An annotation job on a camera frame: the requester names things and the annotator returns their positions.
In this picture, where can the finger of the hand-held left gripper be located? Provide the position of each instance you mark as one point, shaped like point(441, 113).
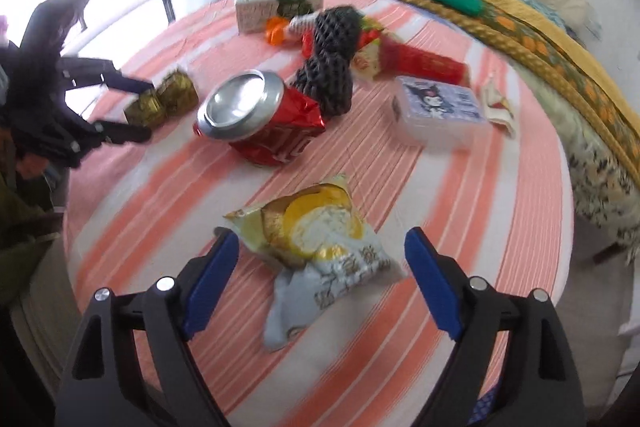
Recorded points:
point(120, 133)
point(110, 77)

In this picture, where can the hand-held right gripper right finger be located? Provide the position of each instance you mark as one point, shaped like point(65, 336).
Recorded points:
point(432, 277)

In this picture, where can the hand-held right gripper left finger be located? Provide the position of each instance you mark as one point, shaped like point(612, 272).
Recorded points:
point(210, 277)

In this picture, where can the green gold foil cube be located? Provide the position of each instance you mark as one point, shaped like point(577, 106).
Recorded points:
point(176, 93)
point(144, 111)

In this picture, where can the yellow snack packet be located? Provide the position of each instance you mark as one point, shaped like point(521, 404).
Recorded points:
point(310, 227)

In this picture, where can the orange white striped bedsheet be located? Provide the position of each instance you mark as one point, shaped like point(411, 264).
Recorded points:
point(165, 207)

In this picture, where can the crushed red soda can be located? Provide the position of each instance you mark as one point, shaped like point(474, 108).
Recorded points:
point(260, 122)

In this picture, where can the white green printed carton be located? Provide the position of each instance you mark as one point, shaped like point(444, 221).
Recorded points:
point(260, 12)

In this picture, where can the clear plastic cartoon box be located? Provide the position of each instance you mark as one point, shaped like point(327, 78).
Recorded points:
point(440, 107)

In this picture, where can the orange plastic piece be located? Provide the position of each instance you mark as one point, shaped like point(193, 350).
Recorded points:
point(276, 32)

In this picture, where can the white crumpled wrapper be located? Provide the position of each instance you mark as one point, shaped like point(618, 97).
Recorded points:
point(500, 107)

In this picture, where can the cream floral bed cover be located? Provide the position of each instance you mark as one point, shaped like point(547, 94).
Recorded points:
point(600, 177)

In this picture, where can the long red packet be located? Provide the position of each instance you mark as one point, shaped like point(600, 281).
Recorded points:
point(425, 59)

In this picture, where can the black foam net sleeve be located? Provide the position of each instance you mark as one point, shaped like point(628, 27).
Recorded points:
point(332, 42)

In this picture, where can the red white snack packet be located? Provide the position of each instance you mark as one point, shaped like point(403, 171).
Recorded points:
point(367, 57)

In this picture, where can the yellow dotted blanket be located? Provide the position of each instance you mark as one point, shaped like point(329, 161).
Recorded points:
point(560, 37)

